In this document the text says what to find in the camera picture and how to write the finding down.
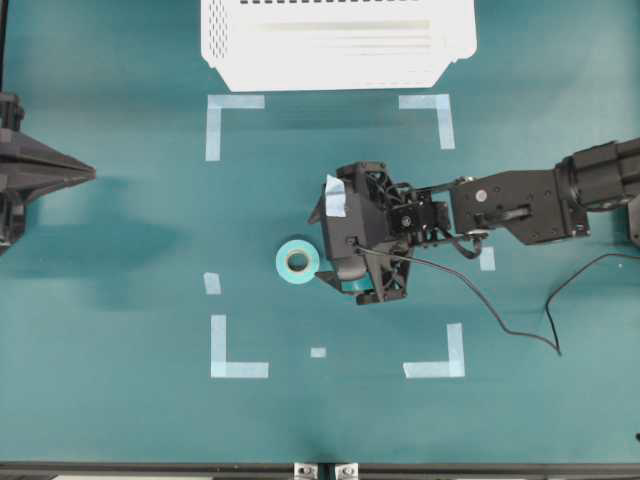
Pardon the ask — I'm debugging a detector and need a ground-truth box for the right metal bracket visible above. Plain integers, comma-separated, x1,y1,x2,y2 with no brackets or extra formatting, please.
334,463,359,480

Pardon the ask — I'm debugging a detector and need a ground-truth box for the white plastic basket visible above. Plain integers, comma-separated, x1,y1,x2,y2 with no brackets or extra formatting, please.
200,0,477,92

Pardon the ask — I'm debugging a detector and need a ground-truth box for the top left tape corner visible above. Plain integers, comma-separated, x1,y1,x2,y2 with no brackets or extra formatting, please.
205,95,265,162

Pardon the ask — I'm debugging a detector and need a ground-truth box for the teal tape roll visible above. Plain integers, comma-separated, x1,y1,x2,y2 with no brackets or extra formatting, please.
275,238,320,285

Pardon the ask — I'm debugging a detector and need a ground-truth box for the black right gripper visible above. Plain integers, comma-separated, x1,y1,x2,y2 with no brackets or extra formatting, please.
307,162,451,305

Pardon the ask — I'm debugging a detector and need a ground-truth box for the bottom right tape corner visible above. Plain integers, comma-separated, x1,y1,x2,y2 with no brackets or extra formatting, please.
402,323,466,379

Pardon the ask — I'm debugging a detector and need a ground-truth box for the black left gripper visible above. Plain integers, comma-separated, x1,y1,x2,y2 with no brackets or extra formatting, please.
1,92,96,254

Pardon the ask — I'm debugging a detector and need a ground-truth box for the right small tape strip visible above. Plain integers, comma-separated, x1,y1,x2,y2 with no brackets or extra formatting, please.
478,246,496,272

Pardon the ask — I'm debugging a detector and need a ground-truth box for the tape corner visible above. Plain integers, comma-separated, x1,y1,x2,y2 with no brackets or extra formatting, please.
210,315,269,380
402,323,466,379
205,95,265,162
398,94,456,150

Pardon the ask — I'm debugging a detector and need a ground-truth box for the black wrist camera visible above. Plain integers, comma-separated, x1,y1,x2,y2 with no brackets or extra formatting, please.
321,170,388,280

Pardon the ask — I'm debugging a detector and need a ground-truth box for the black cable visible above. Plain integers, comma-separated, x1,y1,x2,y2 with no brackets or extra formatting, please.
352,238,640,357

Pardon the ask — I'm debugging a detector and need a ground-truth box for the black table edge frame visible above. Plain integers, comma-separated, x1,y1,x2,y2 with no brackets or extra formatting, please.
1,461,639,479

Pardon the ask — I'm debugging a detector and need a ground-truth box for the top right tape corner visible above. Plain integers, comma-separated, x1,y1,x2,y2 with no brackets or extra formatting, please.
398,94,456,150

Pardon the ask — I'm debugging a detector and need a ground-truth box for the left metal bracket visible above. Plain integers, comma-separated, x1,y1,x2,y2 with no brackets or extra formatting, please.
292,462,319,480

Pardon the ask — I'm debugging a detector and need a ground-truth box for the left small tape strip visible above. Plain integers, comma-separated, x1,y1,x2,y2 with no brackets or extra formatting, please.
203,272,222,296

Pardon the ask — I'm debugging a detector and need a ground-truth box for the small tape strip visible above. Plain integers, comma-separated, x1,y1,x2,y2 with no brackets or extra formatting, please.
478,246,496,272
203,272,222,296

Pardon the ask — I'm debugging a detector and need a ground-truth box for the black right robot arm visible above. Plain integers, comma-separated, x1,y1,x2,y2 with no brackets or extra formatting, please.
309,140,639,305

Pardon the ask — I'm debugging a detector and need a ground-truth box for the bottom left tape corner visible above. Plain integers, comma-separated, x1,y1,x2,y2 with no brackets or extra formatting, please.
210,315,269,380

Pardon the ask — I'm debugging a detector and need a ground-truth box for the metal bracket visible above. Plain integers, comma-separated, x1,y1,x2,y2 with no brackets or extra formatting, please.
334,463,359,480
292,462,319,480

